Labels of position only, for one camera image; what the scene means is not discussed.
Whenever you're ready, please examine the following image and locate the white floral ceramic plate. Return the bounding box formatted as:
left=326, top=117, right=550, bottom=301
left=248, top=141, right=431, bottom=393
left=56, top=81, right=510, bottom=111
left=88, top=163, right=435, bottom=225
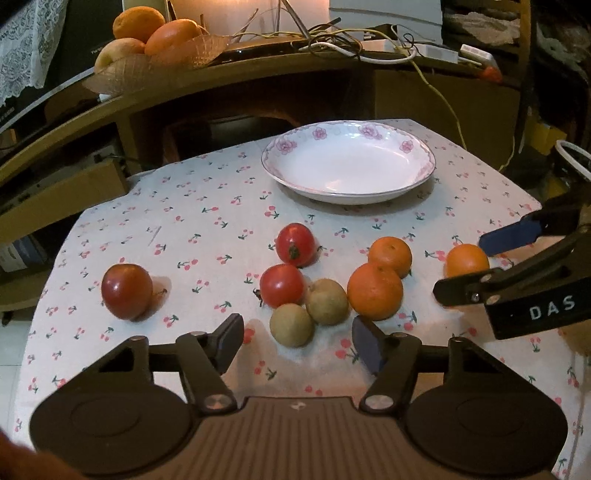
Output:
left=262, top=120, right=436, bottom=205

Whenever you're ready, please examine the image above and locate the cherry print tablecloth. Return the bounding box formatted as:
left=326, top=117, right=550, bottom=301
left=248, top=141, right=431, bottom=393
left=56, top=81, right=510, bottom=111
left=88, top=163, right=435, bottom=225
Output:
left=8, top=120, right=590, bottom=479

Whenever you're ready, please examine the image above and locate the white power adapter box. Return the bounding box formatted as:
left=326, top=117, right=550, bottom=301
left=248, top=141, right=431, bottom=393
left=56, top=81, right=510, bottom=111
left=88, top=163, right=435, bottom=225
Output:
left=413, top=42, right=494, bottom=69

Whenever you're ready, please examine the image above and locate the brown kiwi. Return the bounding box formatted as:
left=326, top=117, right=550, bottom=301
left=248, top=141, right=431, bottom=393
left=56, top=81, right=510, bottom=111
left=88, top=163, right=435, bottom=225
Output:
left=305, top=278, right=349, bottom=326
left=270, top=304, right=315, bottom=348

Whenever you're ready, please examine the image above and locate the orange on tray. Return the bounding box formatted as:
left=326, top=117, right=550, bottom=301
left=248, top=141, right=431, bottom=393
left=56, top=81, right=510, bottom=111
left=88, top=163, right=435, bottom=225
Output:
left=144, top=19, right=206, bottom=56
left=112, top=6, right=165, bottom=43

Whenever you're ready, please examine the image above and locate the large orange tangerine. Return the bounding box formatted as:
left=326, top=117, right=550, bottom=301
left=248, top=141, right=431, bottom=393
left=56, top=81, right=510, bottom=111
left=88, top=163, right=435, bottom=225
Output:
left=346, top=262, right=404, bottom=321

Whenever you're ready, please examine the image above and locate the white lace cloth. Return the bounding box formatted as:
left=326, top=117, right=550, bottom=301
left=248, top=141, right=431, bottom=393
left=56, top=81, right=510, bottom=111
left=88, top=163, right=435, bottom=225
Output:
left=1, top=0, right=68, bottom=105

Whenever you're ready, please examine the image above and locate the large dark red tomato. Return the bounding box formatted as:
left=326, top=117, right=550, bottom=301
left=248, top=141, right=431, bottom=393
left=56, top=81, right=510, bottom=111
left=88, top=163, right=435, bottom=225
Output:
left=101, top=263, right=153, bottom=320

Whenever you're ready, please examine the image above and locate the yellow apple on tray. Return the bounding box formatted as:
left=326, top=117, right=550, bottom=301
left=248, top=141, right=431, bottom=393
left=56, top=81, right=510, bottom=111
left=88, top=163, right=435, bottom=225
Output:
left=94, top=38, right=145, bottom=73

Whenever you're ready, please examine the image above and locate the glass fruit tray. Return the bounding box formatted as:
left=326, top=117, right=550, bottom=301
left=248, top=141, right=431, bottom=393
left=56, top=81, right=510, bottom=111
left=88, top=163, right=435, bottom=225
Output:
left=82, top=34, right=229, bottom=97

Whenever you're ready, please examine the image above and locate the brown kiwi front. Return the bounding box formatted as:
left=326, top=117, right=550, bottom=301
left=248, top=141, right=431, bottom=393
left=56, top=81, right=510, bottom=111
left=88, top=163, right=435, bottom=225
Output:
left=270, top=304, right=315, bottom=348

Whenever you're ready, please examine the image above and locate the white rimmed bucket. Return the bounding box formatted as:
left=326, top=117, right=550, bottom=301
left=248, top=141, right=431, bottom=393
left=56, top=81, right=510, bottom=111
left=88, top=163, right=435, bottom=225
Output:
left=555, top=140, right=591, bottom=182

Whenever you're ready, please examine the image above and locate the orange on tray rear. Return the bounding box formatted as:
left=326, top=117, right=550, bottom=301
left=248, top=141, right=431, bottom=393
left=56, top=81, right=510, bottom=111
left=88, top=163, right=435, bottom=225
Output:
left=112, top=6, right=165, bottom=43

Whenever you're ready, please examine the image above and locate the small red object on shelf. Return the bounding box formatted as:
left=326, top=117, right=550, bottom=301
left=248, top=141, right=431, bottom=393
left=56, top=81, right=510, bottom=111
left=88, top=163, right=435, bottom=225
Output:
left=480, top=66, right=503, bottom=84

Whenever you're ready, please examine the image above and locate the white cable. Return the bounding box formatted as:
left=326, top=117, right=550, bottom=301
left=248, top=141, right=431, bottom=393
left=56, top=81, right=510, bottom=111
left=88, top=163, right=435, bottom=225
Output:
left=297, top=40, right=419, bottom=65

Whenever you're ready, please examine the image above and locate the orange on tray front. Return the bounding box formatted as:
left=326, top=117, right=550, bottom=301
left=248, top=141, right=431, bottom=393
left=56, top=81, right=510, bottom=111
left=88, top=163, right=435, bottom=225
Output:
left=144, top=19, right=206, bottom=56

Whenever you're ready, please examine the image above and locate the curved wooden tv stand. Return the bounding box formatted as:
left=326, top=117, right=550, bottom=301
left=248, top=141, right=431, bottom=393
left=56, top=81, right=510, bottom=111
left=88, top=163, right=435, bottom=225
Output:
left=1, top=53, right=527, bottom=243

